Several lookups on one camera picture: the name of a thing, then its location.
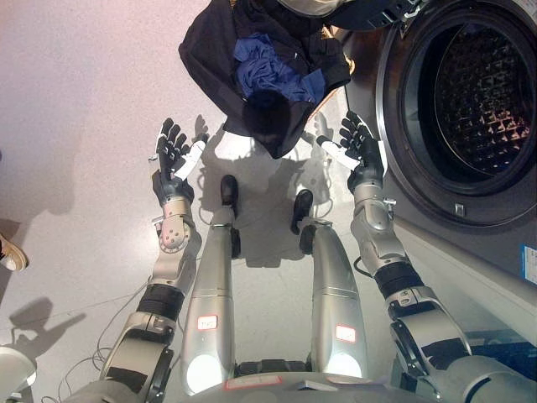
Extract round washing machine door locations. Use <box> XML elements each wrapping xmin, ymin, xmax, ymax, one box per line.
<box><xmin>276</xmin><ymin>0</ymin><xmax>425</xmax><ymax>34</ymax></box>

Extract black left robot foot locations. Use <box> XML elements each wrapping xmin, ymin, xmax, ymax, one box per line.
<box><xmin>219</xmin><ymin>174</ymin><xmax>240</xmax><ymax>218</ymax></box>

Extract person's tan shoe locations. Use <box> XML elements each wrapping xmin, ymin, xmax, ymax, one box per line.
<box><xmin>0</xmin><ymin>233</ymin><xmax>30</xmax><ymax>272</ymax></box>

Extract silver robot torso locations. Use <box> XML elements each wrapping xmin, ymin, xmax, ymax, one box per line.
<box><xmin>167</xmin><ymin>359</ymin><xmax>404</xmax><ymax>403</ymax></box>

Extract silver robot leg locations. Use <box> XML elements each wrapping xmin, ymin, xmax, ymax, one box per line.
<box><xmin>298</xmin><ymin>222</ymin><xmax>370</xmax><ymax>379</ymax></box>
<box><xmin>180</xmin><ymin>207</ymin><xmax>243</xmax><ymax>398</ymax></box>

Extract black robot foot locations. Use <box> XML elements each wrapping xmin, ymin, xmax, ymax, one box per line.
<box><xmin>219</xmin><ymin>174</ymin><xmax>240</xmax><ymax>218</ymax></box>
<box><xmin>289</xmin><ymin>188</ymin><xmax>315</xmax><ymax>235</ymax></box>

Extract black right robot foot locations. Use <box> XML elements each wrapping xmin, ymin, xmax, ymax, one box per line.
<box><xmin>289</xmin><ymin>188</ymin><xmax>315</xmax><ymax>235</ymax></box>

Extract black jacket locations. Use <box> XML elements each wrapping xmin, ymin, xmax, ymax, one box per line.
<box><xmin>178</xmin><ymin>0</ymin><xmax>353</xmax><ymax>160</ymax></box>

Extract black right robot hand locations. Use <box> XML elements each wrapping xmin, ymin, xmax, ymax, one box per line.
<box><xmin>315</xmin><ymin>110</ymin><xmax>386</xmax><ymax>195</ymax></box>

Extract grey front-load washing machine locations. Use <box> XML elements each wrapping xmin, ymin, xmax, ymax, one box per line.
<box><xmin>343</xmin><ymin>0</ymin><xmax>537</xmax><ymax>349</ymax></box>

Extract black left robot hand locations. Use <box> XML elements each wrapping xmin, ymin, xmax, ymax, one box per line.
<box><xmin>151</xmin><ymin>117</ymin><xmax>210</xmax><ymax>207</ymax></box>

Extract perforated steel washer drum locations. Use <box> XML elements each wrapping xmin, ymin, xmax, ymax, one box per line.
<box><xmin>434</xmin><ymin>24</ymin><xmax>537</xmax><ymax>178</ymax></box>

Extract grey floor cable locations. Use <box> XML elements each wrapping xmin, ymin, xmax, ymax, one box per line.
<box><xmin>58</xmin><ymin>289</ymin><xmax>149</xmax><ymax>392</ymax></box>

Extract blue label sticker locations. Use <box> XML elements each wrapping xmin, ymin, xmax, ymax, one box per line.
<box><xmin>519</xmin><ymin>243</ymin><xmax>537</xmax><ymax>291</ymax></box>

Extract silver left robot leg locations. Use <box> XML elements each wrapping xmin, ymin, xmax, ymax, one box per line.
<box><xmin>180</xmin><ymin>207</ymin><xmax>243</xmax><ymax>398</ymax></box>

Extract white round object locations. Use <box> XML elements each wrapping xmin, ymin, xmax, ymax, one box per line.
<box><xmin>0</xmin><ymin>345</ymin><xmax>38</xmax><ymax>398</ymax></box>

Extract silver right robot leg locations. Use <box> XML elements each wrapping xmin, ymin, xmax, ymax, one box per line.
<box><xmin>298</xmin><ymin>222</ymin><xmax>370</xmax><ymax>379</ymax></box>

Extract blue garment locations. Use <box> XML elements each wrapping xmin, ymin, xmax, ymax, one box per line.
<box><xmin>232</xmin><ymin>33</ymin><xmax>326</xmax><ymax>104</ymax></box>

